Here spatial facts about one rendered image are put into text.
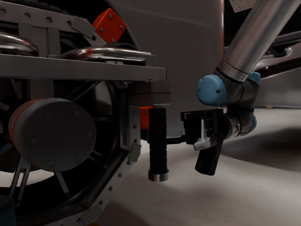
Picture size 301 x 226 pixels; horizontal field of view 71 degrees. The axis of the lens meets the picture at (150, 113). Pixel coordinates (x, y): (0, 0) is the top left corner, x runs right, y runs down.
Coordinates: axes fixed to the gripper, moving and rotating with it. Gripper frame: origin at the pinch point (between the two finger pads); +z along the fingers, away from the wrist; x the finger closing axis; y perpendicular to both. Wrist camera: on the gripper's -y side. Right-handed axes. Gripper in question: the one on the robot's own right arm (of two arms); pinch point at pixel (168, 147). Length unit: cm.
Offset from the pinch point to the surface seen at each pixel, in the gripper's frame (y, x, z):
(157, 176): -5.0, 0.8, 4.3
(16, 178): -6.5, -32.7, 24.1
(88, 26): 30.8, -17.9, 7.6
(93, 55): 18.9, -2.4, 14.2
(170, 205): -72, -97, -91
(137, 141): -0.9, -20.6, -6.8
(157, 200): -71, -112, -89
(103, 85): 17.8, -31.3, -2.6
